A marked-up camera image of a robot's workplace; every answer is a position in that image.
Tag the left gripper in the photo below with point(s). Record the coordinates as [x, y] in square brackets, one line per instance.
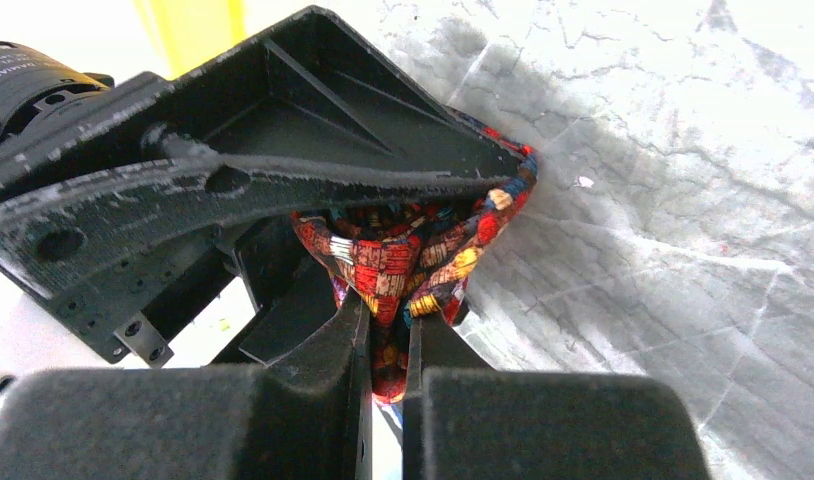
[61, 130]

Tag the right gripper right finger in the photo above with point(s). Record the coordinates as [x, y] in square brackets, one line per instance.
[464, 419]

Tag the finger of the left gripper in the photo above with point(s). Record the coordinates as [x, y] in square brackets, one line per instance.
[304, 115]
[253, 290]

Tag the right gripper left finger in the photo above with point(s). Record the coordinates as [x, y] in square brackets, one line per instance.
[299, 418]

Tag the multicolour patterned necktie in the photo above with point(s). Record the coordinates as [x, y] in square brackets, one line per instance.
[410, 261]

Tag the yellow plastic tray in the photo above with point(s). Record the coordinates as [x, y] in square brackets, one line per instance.
[187, 33]

